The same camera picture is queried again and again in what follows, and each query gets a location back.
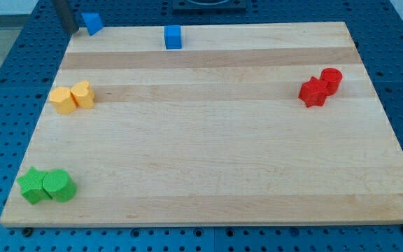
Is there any yellow hexagon block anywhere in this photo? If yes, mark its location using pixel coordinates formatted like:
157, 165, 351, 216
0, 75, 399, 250
49, 87, 77, 114

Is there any blue triangle block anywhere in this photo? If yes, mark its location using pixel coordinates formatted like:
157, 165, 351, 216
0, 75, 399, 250
81, 13, 104, 36

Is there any red star block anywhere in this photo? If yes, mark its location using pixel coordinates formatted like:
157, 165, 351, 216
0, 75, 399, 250
298, 76, 328, 108

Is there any red cylinder block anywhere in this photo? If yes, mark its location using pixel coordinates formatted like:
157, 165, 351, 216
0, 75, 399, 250
320, 68, 343, 96

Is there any wooden board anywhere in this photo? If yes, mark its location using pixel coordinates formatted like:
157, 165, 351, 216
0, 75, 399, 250
0, 22, 403, 228

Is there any blue cube block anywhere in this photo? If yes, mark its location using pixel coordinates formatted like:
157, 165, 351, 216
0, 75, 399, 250
164, 25, 182, 50

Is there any green cylinder block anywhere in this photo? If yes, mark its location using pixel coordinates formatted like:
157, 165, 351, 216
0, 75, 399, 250
43, 169, 77, 202

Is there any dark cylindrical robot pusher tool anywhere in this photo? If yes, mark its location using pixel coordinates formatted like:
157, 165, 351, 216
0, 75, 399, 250
51, 0, 79, 34

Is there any green star block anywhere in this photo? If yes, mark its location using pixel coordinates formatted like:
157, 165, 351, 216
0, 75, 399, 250
16, 167, 52, 204

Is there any yellow heart block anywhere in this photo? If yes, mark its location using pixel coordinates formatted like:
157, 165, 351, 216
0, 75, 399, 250
71, 80, 95, 109

